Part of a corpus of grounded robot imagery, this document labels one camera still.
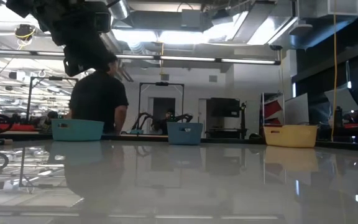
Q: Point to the blue plastic bin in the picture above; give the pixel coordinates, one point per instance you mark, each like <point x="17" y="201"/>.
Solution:
<point x="184" y="133"/>

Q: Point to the yellow plastic bin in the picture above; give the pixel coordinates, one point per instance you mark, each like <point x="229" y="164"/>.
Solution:
<point x="291" y="137"/>

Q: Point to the black gantry frame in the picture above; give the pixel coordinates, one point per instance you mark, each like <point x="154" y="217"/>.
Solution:
<point x="162" y="83"/>
<point x="55" y="78"/>

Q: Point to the black cabinet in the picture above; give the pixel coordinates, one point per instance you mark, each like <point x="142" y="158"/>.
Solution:
<point x="222" y="112"/>

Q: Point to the teal plastic bin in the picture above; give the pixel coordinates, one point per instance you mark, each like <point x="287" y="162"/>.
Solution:
<point x="76" y="130"/>

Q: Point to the person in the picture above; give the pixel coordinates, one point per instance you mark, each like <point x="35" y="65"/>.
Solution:
<point x="98" y="99"/>
<point x="52" y="115"/>
<point x="168" y="117"/>

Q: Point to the grey wall vent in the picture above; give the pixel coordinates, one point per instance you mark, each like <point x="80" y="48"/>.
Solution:
<point x="164" y="77"/>
<point x="212" y="78"/>

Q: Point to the metal rack red bins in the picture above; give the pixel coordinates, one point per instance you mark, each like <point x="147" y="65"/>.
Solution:
<point x="273" y="109"/>

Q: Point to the black stand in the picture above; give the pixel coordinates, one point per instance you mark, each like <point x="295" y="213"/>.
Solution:
<point x="243" y="118"/>

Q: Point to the background black robot arm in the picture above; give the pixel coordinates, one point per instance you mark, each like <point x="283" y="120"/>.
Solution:
<point x="183" y="118"/>
<point x="141" y="119"/>

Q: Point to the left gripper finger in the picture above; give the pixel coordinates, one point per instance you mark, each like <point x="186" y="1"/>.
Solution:
<point x="73" y="68"/>

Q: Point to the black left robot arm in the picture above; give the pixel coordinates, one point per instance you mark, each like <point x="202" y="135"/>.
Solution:
<point x="20" y="6"/>

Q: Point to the silver ventilation duct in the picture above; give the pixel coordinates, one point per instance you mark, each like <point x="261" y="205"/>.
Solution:
<point x="120" y="9"/>

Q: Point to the long ceiling light strip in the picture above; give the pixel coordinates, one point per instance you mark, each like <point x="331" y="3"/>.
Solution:
<point x="185" y="58"/>

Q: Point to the red low object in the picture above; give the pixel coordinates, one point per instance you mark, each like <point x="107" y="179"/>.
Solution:
<point x="14" y="127"/>

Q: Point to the whiteboard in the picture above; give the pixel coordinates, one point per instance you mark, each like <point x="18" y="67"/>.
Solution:
<point x="296" y="109"/>

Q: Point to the small teal box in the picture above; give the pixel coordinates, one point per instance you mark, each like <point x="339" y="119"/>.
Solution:
<point x="137" y="132"/>

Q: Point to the grey tilted panel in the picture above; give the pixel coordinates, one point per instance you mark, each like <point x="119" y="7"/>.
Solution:
<point x="343" y="99"/>

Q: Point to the black bottle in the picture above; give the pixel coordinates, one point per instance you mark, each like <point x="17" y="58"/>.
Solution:
<point x="338" y="116"/>

